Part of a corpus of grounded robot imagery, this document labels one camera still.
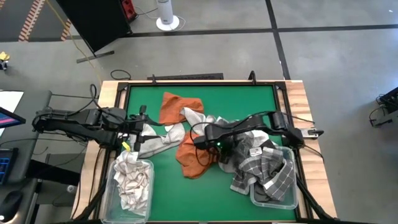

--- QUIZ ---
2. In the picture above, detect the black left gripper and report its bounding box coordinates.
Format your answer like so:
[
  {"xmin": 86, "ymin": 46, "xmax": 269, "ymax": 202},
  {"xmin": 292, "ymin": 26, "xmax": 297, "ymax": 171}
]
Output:
[{"xmin": 124, "ymin": 105, "xmax": 163, "ymax": 152}]

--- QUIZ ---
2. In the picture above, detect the light grey waffle towel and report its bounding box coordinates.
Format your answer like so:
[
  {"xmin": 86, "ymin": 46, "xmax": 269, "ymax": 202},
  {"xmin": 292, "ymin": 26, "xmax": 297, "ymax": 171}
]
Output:
[
  {"xmin": 129, "ymin": 123, "xmax": 187, "ymax": 159},
  {"xmin": 179, "ymin": 106, "xmax": 224, "ymax": 138}
]

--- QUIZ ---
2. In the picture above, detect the orange towel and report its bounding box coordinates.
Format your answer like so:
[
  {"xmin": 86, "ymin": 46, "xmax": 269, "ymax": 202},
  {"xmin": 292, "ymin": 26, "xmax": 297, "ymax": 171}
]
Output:
[
  {"xmin": 175, "ymin": 130, "xmax": 220, "ymax": 180},
  {"xmin": 159, "ymin": 91, "xmax": 205, "ymax": 126}
]

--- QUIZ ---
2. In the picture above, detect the plain white towel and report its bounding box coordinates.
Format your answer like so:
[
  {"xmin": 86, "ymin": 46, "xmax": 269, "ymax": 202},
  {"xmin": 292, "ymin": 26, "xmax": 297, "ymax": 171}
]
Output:
[{"xmin": 247, "ymin": 129, "xmax": 272, "ymax": 146}]

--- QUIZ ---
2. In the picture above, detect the dark grey checked towel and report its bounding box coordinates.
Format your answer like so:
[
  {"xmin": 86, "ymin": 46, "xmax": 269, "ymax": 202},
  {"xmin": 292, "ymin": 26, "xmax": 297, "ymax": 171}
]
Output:
[{"xmin": 229, "ymin": 146, "xmax": 296, "ymax": 202}]

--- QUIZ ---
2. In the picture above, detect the white red-striped towel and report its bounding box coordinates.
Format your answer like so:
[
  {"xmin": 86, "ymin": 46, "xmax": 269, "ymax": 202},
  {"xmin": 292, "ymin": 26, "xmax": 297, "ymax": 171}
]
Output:
[{"xmin": 113, "ymin": 150, "xmax": 154, "ymax": 217}]

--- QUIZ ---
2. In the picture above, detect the green table mat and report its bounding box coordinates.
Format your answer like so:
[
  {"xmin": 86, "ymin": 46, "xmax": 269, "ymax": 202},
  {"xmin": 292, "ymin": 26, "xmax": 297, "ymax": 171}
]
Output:
[{"xmin": 126, "ymin": 84, "xmax": 297, "ymax": 222}]

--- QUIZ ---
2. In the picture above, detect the black floor strip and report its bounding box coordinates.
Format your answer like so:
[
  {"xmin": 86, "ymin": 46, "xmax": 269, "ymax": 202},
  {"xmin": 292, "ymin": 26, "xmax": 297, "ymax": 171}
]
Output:
[{"xmin": 146, "ymin": 72, "xmax": 225, "ymax": 82}]

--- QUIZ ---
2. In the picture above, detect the clear plastic bin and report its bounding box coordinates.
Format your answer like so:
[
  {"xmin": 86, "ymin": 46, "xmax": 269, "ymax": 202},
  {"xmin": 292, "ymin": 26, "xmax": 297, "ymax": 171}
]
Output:
[
  {"xmin": 99, "ymin": 157, "xmax": 155, "ymax": 224},
  {"xmin": 249, "ymin": 145, "xmax": 299, "ymax": 210}
]

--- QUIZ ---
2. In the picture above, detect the metal panel foot bar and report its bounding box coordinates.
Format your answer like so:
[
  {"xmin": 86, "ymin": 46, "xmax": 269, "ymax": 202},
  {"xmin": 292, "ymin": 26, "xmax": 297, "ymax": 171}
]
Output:
[{"xmin": 75, "ymin": 50, "xmax": 116, "ymax": 64}]

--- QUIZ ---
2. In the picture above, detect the grey operator desk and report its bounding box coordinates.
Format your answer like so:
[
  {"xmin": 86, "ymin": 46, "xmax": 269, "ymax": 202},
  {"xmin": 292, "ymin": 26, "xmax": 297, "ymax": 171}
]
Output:
[{"xmin": 0, "ymin": 89, "xmax": 54, "ymax": 224}]

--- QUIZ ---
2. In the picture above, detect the white cylindrical stand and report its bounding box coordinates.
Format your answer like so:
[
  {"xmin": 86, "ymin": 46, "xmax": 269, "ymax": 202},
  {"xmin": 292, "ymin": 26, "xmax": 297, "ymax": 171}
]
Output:
[{"xmin": 155, "ymin": 0, "xmax": 181, "ymax": 32}]

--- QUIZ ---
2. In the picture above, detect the black partition panel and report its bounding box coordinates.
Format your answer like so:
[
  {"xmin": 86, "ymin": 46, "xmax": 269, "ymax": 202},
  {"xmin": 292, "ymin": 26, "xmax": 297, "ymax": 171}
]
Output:
[{"xmin": 55, "ymin": 0, "xmax": 134, "ymax": 54}]

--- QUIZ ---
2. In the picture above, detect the blue screen monitor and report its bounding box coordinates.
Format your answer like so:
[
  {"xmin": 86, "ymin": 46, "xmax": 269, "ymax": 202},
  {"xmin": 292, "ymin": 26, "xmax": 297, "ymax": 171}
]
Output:
[{"xmin": 0, "ymin": 106, "xmax": 27, "ymax": 129}]

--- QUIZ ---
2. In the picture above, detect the white paper sheet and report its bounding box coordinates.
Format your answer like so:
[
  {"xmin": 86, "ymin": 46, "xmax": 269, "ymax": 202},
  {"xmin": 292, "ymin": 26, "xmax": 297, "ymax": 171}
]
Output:
[{"xmin": 0, "ymin": 90, "xmax": 25, "ymax": 113}]

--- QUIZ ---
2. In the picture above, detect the black keyboard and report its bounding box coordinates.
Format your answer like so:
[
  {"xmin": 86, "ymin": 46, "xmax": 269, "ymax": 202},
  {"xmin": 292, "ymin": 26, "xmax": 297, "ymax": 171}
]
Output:
[{"xmin": 0, "ymin": 147, "xmax": 19, "ymax": 186}]

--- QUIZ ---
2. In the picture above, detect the black computer mouse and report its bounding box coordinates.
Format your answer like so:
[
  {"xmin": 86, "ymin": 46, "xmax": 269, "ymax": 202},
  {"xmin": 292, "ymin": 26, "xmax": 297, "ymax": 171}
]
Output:
[{"xmin": 0, "ymin": 190, "xmax": 24, "ymax": 222}]

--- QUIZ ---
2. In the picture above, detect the small yellow object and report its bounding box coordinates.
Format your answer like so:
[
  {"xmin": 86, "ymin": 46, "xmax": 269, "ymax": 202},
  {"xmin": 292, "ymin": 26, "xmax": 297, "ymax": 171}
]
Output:
[{"xmin": 0, "ymin": 50, "xmax": 11, "ymax": 71}]

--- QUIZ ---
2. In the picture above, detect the black floor equipment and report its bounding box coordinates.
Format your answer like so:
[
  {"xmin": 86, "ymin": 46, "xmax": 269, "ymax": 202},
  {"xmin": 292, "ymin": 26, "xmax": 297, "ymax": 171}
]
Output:
[{"xmin": 368, "ymin": 86, "xmax": 398, "ymax": 129}]

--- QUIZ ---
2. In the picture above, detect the black cable loop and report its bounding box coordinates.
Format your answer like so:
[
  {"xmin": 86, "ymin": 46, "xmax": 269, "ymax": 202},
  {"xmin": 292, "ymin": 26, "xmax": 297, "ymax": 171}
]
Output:
[{"xmin": 109, "ymin": 68, "xmax": 132, "ymax": 82}]

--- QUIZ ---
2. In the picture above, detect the black table frame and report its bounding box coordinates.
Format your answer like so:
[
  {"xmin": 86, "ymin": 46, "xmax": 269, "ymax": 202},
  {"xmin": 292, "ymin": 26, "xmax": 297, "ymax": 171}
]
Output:
[{"xmin": 93, "ymin": 79, "xmax": 313, "ymax": 224}]

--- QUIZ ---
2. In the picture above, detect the yellow hanging cable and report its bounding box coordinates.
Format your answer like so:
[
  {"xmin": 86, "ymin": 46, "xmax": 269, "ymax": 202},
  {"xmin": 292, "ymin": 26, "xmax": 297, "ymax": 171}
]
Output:
[{"xmin": 45, "ymin": 0, "xmax": 104, "ymax": 85}]

